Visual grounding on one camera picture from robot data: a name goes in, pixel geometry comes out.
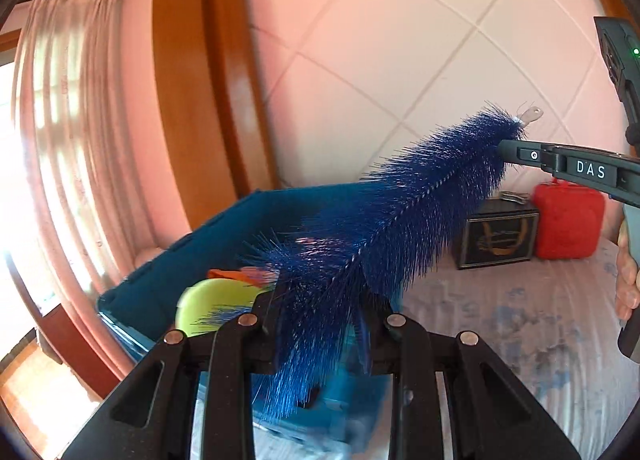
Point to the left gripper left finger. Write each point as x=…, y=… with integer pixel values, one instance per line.
x=150, y=414

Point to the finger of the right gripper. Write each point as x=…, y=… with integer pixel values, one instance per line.
x=533, y=154

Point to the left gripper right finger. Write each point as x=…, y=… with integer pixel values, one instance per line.
x=453, y=393

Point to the green plush toy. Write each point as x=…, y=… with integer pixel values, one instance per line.
x=210, y=303

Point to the blue bottle brush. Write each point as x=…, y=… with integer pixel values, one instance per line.
x=407, y=210

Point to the red tissue pack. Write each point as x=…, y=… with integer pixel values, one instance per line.
x=249, y=274

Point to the person's right hand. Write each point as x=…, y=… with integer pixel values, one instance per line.
x=627, y=294

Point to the red bear plastic case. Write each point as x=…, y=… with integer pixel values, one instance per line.
x=570, y=220

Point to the blue fabric storage bin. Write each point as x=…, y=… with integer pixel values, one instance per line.
x=141, y=308

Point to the pink curtain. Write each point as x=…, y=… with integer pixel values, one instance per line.
x=69, y=115

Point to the wooden door frame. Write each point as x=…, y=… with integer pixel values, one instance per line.
x=208, y=90

